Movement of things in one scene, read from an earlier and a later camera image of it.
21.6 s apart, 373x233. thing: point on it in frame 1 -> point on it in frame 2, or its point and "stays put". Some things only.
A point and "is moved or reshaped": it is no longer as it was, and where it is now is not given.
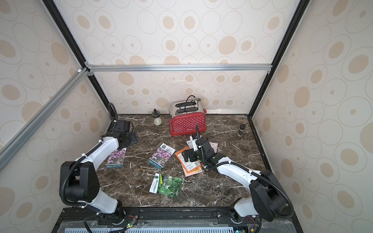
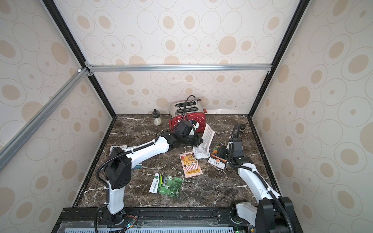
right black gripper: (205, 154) -> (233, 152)
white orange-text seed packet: (214, 145) -> (190, 164)
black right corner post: (300, 11) stays put
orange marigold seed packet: (189, 168) is moved or reshaped
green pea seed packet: (170, 186) stays put
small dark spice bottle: (242, 127) stays put
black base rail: (169, 220) stays put
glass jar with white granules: (156, 114) stays put
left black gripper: (136, 139) -> (197, 141)
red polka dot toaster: (185, 115) stays put
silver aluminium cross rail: (93, 69) stays put
